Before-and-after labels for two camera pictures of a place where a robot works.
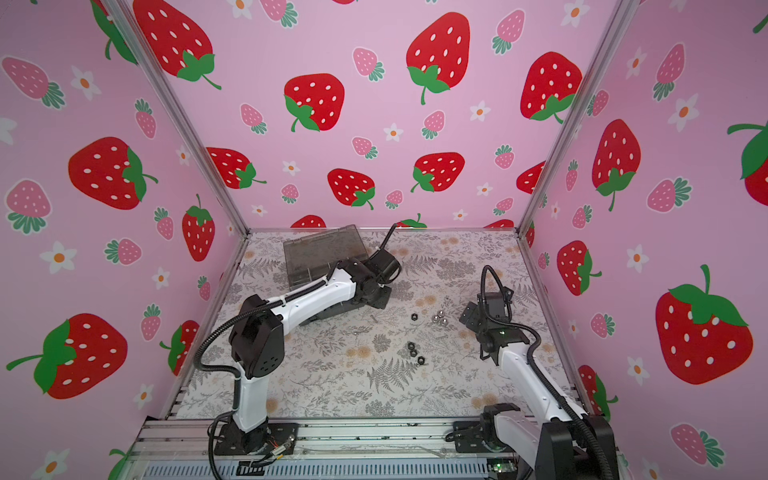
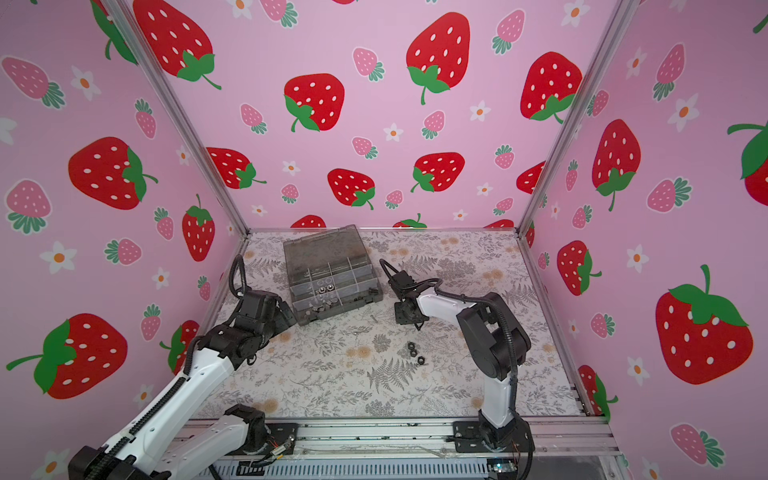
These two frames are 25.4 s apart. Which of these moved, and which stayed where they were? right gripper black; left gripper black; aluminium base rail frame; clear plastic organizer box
Moved: left gripper black; right gripper black
Stayed: aluminium base rail frame; clear plastic organizer box
